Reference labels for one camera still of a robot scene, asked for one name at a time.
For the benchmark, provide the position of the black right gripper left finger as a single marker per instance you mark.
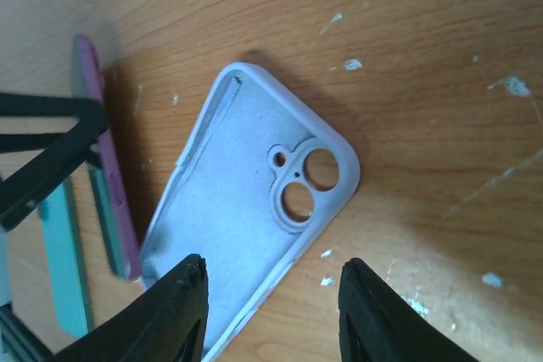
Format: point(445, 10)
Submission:
point(166, 323)

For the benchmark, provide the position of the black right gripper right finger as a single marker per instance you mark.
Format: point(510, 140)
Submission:
point(376, 324)

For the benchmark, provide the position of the teal phone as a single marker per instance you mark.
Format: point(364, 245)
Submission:
point(68, 279)

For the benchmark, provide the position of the maroon edged phone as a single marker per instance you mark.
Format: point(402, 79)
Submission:
point(87, 80)

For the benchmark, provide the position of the lavender phone case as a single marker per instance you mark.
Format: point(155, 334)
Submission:
point(260, 178)

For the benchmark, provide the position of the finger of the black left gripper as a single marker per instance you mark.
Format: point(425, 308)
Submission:
point(60, 153)

